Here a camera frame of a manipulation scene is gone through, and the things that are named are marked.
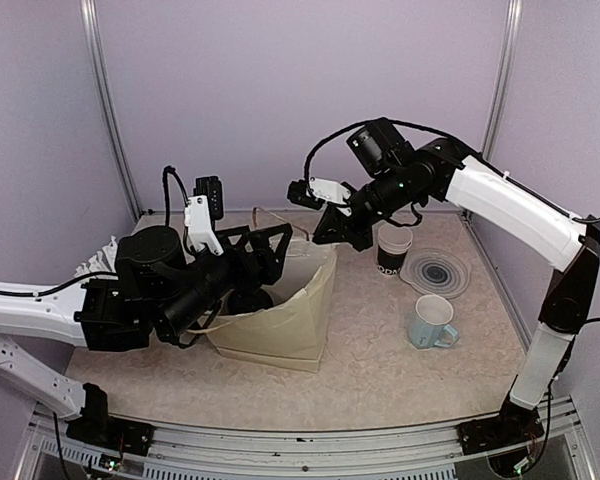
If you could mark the black plastic cup lid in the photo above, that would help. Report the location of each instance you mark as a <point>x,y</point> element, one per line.
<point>240,302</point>

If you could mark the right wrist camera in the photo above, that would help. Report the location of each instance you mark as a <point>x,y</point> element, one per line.
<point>315,192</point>

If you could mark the bundle of white straws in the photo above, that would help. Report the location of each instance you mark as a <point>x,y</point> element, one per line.
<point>102,261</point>

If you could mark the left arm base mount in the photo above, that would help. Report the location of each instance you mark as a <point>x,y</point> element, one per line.
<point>110,435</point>

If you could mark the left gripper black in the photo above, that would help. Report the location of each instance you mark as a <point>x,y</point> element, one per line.
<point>268,270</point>

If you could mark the stack of paper cups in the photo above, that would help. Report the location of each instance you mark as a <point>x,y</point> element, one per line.
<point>393,244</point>

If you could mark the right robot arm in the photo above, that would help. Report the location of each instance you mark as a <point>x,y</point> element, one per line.
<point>448,170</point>

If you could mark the grey swirl silicone lid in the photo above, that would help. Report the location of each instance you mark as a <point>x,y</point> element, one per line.
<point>435,271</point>

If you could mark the beige paper bag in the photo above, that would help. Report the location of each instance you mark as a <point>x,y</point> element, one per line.
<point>292,334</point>

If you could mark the light blue ceramic mug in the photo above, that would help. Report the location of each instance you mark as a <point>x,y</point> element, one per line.
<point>430,326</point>

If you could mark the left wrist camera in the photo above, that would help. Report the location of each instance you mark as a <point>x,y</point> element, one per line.
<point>202,210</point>

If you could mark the aluminium corner post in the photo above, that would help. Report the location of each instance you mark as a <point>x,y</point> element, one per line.
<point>94,43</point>
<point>505,68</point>

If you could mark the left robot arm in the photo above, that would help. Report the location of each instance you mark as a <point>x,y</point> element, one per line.
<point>162,283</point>

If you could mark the left aluminium corner post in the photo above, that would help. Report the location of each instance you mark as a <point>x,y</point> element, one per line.
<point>94,43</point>

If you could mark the aluminium front rail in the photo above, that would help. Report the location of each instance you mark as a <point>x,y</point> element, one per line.
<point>429,451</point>

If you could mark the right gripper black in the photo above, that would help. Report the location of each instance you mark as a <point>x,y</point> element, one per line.
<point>345,229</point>

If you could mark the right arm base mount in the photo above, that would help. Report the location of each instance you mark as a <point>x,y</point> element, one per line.
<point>511,425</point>

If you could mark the right aluminium corner post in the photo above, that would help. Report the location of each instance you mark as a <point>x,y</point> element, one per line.
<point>505,68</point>

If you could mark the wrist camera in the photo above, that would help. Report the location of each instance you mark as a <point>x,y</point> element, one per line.
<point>202,210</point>
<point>315,192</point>

